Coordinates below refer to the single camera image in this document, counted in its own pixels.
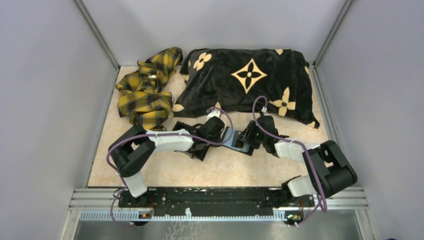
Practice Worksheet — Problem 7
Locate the black blue card holder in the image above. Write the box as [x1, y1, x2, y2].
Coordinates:
[222, 128, 258, 156]

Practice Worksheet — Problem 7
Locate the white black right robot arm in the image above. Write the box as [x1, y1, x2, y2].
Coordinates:
[238, 115, 358, 206]

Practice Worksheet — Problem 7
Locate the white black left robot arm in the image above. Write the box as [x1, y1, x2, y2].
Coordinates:
[108, 116, 225, 207]

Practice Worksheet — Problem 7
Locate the black plastic card tray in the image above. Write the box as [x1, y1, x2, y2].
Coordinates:
[172, 121, 212, 162]

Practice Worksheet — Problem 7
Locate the black floral pillow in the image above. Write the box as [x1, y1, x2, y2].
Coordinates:
[172, 48, 320, 129]

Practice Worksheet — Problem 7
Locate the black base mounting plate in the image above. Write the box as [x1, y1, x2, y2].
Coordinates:
[118, 187, 315, 217]

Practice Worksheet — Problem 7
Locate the yellow plaid cloth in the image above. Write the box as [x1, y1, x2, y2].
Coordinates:
[115, 47, 183, 131]

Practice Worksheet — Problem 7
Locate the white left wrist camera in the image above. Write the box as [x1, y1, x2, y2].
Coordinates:
[206, 109, 221, 121]

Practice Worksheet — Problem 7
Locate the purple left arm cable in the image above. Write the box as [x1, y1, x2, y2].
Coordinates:
[105, 106, 234, 229]

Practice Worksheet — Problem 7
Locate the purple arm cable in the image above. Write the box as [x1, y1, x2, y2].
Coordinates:
[105, 106, 234, 229]
[251, 96, 329, 228]

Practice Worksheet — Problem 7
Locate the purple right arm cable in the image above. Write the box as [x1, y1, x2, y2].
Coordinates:
[251, 96, 329, 228]

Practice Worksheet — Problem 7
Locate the aluminium front frame rail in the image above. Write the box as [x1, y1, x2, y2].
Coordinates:
[67, 186, 369, 222]

